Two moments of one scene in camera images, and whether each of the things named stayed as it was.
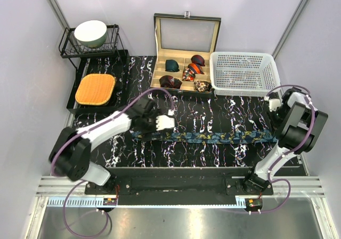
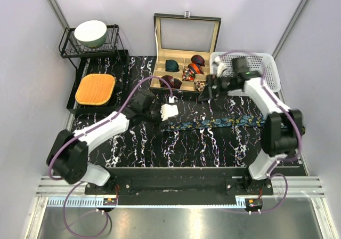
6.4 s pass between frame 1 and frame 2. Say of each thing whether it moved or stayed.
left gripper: moved
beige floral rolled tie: stayed
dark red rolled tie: stayed
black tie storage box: stayed
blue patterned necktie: moved
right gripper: moved
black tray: stayed
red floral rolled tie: stayed
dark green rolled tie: stayed
